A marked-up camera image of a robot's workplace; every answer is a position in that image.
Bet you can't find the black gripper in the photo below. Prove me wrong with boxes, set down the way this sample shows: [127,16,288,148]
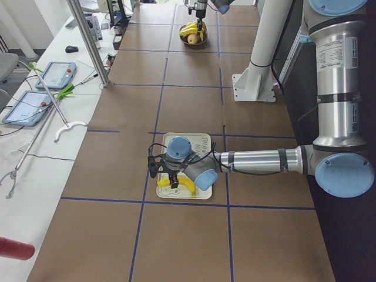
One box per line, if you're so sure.
[194,0,207,35]
[158,155,182,189]

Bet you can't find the yellow banana with brown tip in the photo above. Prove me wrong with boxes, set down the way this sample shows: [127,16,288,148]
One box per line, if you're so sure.
[157,176,196,198]

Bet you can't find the bright yellow-green banana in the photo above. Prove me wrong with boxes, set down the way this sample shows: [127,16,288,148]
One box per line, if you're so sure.
[183,21,197,27]

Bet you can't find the yellow banana short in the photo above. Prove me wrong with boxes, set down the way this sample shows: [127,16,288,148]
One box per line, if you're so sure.
[179,26,198,36]

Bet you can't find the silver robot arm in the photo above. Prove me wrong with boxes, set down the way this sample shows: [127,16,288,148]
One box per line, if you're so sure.
[148,1,375,198]
[183,0,234,35]

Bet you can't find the brown wicker basket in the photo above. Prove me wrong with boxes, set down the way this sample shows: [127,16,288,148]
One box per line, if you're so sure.
[179,21,208,46]

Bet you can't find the white rectangular tray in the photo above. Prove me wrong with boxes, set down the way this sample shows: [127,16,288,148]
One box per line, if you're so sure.
[149,133,218,200]

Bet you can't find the black monitor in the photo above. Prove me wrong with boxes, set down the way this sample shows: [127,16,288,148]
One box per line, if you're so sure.
[106,0,130,27]

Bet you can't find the black labelled box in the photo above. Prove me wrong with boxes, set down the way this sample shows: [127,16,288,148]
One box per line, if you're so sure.
[112,35,122,50]

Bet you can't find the orange black connector box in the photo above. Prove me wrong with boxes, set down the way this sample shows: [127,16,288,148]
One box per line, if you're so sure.
[106,54,116,67]

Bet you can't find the black keyboard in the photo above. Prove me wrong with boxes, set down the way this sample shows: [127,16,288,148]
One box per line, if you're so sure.
[85,15,102,41]

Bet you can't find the black computer mouse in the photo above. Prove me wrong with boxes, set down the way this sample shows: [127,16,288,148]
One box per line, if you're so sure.
[65,45,79,53]

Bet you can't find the blue teach pendant far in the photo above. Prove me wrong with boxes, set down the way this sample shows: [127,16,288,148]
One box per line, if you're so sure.
[39,61,76,90]

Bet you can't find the blue teach pendant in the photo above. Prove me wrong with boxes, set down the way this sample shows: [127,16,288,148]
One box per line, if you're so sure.
[39,61,76,90]
[2,90,53,126]

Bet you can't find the metal reacher grabber tool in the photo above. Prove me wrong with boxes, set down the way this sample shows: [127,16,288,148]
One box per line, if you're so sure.
[0,63,89,200]

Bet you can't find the blue teach pendant near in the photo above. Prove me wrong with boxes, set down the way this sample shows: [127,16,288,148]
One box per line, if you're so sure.
[2,90,53,126]

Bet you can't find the red cylinder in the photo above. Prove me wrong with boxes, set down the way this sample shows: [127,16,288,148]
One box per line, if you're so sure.
[1,237,35,260]

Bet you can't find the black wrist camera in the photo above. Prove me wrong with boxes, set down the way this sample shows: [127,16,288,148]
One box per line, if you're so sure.
[147,156,161,178]

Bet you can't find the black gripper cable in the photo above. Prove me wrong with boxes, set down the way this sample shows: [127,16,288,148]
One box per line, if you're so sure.
[147,140,233,177]

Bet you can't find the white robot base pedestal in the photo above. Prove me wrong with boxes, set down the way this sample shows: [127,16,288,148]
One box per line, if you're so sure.
[232,0,294,102]

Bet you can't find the aluminium frame post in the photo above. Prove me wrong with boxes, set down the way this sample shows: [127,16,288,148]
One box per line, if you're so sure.
[67,0,110,88]

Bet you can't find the green handled grabber tool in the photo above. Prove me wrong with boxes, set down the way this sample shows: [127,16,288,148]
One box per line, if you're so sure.
[28,62,75,101]

